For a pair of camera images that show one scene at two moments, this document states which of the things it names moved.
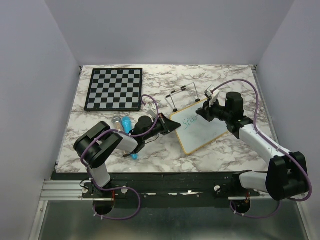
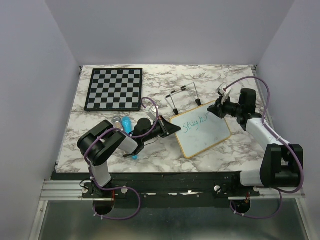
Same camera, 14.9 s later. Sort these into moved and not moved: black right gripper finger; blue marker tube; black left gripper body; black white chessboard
Moved: black right gripper finger
Not moved: blue marker tube; black white chessboard; black left gripper body
